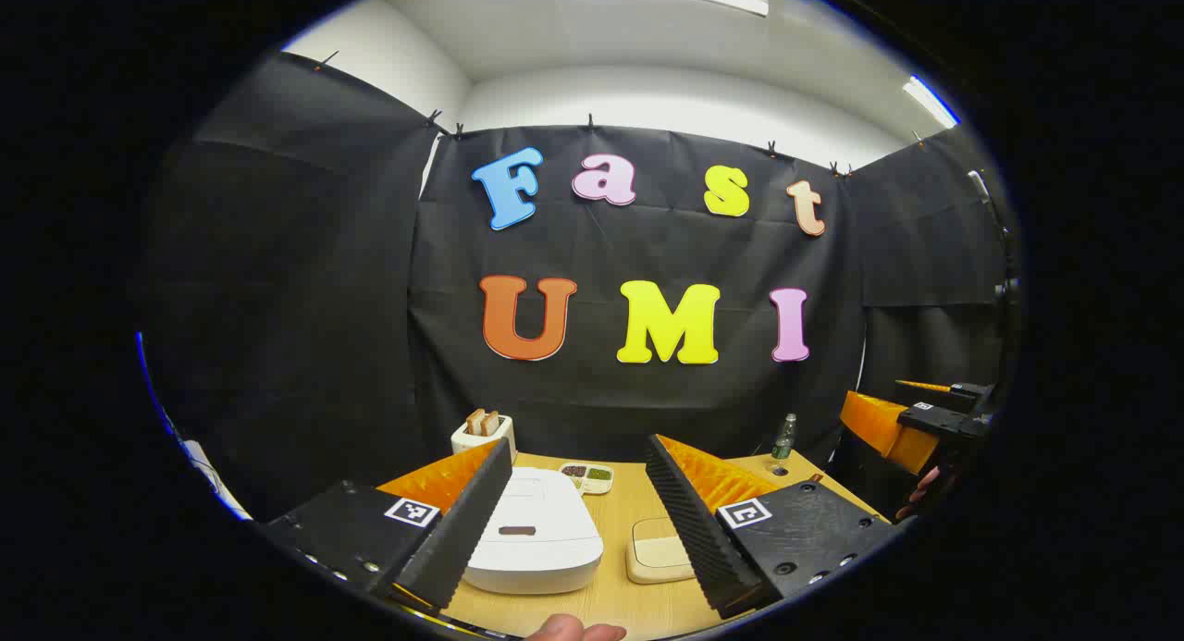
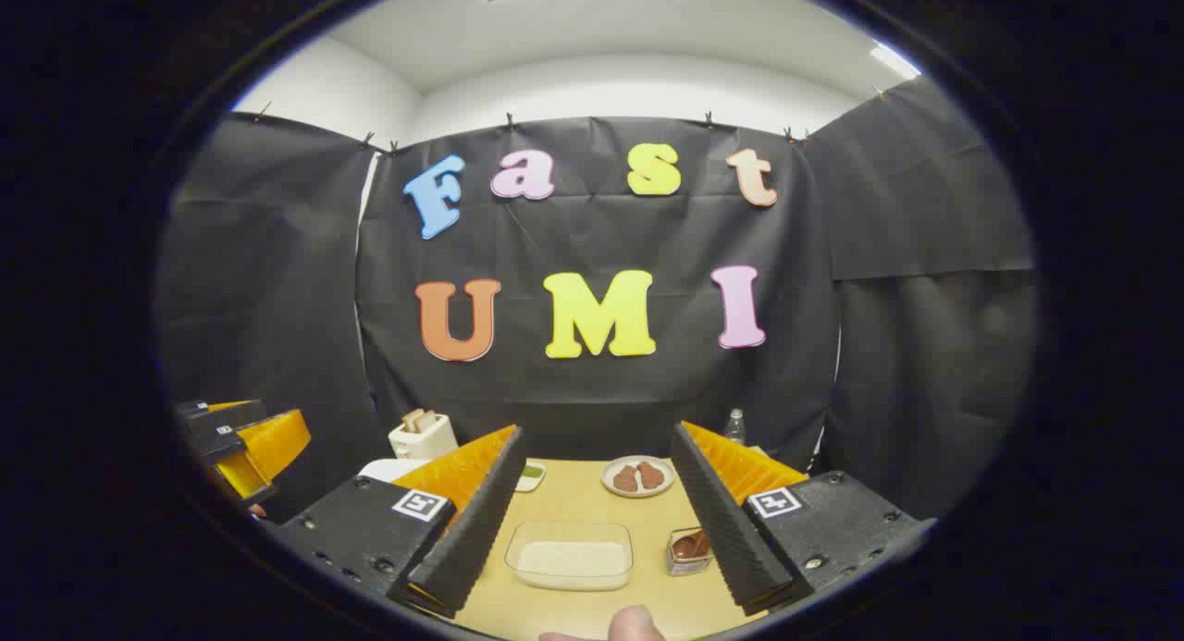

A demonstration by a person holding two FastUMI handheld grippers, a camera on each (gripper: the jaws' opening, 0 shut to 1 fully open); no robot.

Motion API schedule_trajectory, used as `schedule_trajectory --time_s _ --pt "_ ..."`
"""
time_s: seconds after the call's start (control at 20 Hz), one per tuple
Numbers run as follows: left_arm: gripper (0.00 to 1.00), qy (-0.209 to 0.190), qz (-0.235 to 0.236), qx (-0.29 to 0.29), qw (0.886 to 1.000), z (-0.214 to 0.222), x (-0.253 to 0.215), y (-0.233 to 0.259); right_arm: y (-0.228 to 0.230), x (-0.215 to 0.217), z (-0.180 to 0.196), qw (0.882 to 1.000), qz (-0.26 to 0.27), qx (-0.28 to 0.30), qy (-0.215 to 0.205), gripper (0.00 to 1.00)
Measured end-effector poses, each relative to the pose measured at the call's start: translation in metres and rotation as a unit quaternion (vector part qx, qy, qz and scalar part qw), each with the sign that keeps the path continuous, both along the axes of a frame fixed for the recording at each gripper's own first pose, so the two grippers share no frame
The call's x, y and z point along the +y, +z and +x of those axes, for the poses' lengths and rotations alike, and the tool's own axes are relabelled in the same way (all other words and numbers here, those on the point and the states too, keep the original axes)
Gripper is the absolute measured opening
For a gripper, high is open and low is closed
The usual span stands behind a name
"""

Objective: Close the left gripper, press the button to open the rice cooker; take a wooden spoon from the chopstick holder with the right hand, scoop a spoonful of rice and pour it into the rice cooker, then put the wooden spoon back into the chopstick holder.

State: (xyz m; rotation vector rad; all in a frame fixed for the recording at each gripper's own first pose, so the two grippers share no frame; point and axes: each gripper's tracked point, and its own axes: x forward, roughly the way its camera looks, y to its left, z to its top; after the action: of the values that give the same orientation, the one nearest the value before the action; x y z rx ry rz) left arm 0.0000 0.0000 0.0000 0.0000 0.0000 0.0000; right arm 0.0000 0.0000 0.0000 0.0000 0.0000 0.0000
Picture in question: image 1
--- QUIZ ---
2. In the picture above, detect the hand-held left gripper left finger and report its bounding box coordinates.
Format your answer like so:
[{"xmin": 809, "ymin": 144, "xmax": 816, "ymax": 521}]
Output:
[{"xmin": 262, "ymin": 438, "xmax": 514, "ymax": 614}]

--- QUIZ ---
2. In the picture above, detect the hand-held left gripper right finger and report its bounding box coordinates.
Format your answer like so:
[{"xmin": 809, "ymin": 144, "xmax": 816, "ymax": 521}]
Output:
[{"xmin": 645, "ymin": 434, "xmax": 903, "ymax": 621}]

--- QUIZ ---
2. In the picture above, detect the beige tray of rice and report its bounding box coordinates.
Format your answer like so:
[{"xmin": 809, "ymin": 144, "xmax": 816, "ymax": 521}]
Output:
[{"xmin": 625, "ymin": 518, "xmax": 697, "ymax": 586}]

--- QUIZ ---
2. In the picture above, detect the white rice cooker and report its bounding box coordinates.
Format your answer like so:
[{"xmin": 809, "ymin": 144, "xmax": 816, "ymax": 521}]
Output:
[{"xmin": 461, "ymin": 466, "xmax": 605, "ymax": 596}]

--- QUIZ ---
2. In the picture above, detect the white toaster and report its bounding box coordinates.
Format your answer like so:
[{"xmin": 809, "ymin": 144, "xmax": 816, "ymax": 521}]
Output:
[{"xmin": 450, "ymin": 414, "xmax": 517, "ymax": 466}]

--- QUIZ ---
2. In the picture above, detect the white divided grain dish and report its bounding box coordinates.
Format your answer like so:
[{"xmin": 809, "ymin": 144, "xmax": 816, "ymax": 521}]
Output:
[{"xmin": 559, "ymin": 462, "xmax": 614, "ymax": 496}]

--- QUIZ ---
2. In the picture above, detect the ceiling light panel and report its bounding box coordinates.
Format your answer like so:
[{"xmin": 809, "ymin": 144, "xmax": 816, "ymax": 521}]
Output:
[{"xmin": 904, "ymin": 75, "xmax": 960, "ymax": 129}]

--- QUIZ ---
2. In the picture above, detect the white side desk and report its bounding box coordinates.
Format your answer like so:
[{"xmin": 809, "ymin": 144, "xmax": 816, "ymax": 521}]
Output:
[{"xmin": 180, "ymin": 438, "xmax": 253, "ymax": 522}]

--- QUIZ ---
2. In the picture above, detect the black backdrop cloth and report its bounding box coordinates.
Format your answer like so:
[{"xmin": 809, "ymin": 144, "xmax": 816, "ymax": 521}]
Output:
[{"xmin": 139, "ymin": 51, "xmax": 1018, "ymax": 522}]

